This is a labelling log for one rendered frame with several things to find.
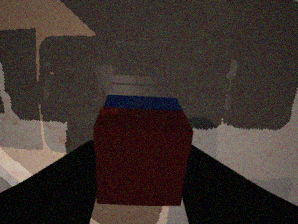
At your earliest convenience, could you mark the blue block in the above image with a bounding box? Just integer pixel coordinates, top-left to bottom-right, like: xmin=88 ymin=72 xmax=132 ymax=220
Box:
xmin=104 ymin=95 xmax=184 ymax=112

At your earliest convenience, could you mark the red block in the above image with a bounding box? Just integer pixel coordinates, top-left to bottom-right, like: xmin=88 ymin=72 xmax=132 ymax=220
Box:
xmin=93 ymin=107 xmax=193 ymax=206

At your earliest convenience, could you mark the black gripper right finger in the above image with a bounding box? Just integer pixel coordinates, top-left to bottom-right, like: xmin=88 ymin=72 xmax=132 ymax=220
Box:
xmin=181 ymin=145 xmax=298 ymax=224

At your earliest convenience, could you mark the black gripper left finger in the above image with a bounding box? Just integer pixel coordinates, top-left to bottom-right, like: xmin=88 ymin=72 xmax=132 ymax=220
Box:
xmin=0 ymin=140 xmax=97 ymax=224

